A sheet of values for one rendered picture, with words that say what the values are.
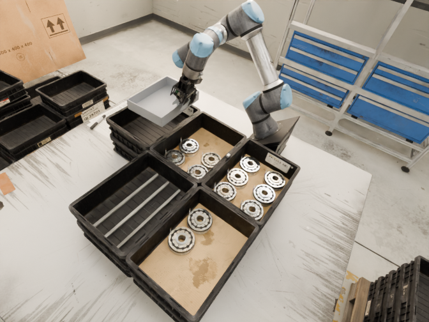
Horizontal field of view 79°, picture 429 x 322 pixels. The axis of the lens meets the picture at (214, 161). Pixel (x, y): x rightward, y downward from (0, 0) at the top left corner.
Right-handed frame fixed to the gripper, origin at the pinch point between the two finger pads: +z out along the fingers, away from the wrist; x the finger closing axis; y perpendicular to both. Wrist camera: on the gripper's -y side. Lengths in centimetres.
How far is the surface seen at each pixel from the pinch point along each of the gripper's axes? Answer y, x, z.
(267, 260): 25, 72, 19
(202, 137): -12.2, 13.1, 22.1
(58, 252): 69, -1, 39
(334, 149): -161, 116, 80
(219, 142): -13.8, 22.2, 19.5
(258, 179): -3, 49, 12
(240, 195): 10.3, 46.0, 12.6
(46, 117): -1, -99, 101
